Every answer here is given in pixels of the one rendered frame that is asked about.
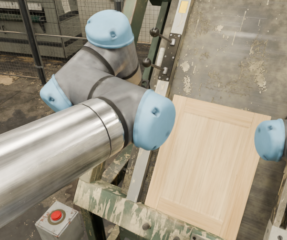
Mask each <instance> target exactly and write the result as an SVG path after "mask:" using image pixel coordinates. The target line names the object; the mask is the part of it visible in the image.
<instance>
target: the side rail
mask: <svg viewBox="0 0 287 240"><path fill-rule="evenodd" d="M147 3H148V0H125V3H124V7H123V11H122V13H123V14H124V15H125V16H126V17H127V19H128V21H129V23H130V25H131V29H132V32H133V35H134V43H135V47H136V45H137V41H138V38H139V34H140V30H141V26H142V22H143V19H144V14H145V11H146V7H147ZM105 163H106V160H105V161H104V162H102V163H101V164H99V165H98V166H96V167H95V168H93V169H91V170H90V171H88V172H87V173H85V174H83V175H82V176H80V177H79V179H80V180H83V181H85V182H87V183H90V182H93V181H97V180H100V179H101V178H102V175H103V170H104V166H105Z"/></svg>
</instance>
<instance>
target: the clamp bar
mask: <svg viewBox="0 0 287 240"><path fill-rule="evenodd" d="M283 173H285V175H284V179H283V182H282V185H281V189H280V192H279V195H276V199H275V202H274V206H273V209H272V212H271V215H270V219H269V221H268V224H267V228H266V232H265V235H264V238H263V240H287V162H286V165H285V168H284V171H283Z"/></svg>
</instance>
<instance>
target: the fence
mask: <svg viewBox="0 0 287 240"><path fill-rule="evenodd" d="M182 1H188V5H187V9H186V13H179V9H180V5H181V2H182ZM193 2H194V0H179V4H178V7H177V11H176V15H175V18H174V23H173V26H172V30H171V33H178V34H181V39H180V43H179V46H178V50H177V54H176V58H175V61H174V65H173V69H172V73H171V76H170V80H169V81H163V80H158V82H157V85H156V89H155V93H158V94H160V95H162V96H164V97H166V98H168V94H169V91H170V87H171V84H172V80H173V76H174V72H175V68H176V65H177V61H178V57H179V54H180V50H181V46H182V43H183V39H184V36H185V31H186V28H187V24H188V21H189V17H190V13H191V10H192V6H193ZM152 154H153V150H144V149H142V148H140V149H139V153H138V156H137V160H136V164H135V168H134V171H133V175H132V179H131V183H130V187H129V190H128V194H127V197H126V199H128V200H130V201H133V202H135V203H137V202H138V201H140V198H141V194H142V191H143V187H144V183H145V179H146V175H147V172H148V168H149V165H150V161H151V157H152Z"/></svg>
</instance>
